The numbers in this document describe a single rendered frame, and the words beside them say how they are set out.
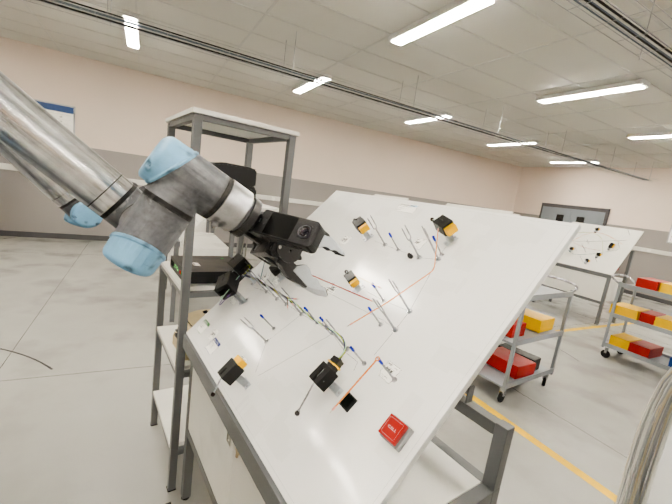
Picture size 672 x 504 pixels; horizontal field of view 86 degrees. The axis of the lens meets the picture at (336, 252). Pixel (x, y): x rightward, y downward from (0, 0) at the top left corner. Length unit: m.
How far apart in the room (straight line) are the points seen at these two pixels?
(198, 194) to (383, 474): 0.68
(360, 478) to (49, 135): 0.85
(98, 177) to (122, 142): 7.64
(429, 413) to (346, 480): 0.24
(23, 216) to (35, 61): 2.67
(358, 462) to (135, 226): 0.69
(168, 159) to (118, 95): 7.85
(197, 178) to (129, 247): 0.13
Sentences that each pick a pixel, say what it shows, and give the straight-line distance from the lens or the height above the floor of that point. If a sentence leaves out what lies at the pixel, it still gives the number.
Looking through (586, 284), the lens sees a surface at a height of 0.61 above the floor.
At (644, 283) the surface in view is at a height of 1.03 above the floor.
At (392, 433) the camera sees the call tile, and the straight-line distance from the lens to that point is 0.89.
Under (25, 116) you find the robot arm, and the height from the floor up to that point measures 1.63.
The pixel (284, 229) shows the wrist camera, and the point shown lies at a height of 1.52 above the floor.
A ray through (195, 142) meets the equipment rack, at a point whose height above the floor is 1.71.
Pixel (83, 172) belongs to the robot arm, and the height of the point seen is 1.57.
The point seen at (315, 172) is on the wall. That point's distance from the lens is 9.10.
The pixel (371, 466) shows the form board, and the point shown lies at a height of 1.01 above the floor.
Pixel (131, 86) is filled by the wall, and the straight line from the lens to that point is 8.41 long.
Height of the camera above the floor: 1.59
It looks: 10 degrees down
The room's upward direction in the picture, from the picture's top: 8 degrees clockwise
